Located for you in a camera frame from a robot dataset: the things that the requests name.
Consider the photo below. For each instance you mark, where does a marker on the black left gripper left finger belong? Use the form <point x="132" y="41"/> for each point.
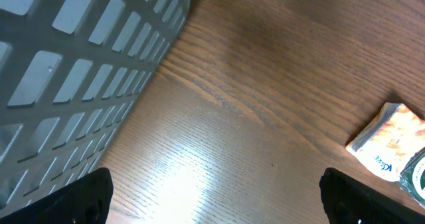
<point x="86" y="200"/>

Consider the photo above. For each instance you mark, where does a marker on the orange tissue pack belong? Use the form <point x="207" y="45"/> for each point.
<point x="389" y="141"/>

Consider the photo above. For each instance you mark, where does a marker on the grey plastic shopping basket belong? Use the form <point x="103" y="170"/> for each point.
<point x="71" y="70"/>

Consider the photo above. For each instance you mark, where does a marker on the dark green round-logo packet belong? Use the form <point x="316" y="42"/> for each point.
<point x="412" y="178"/>

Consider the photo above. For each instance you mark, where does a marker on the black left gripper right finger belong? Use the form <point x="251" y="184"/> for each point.
<point x="348" y="201"/>

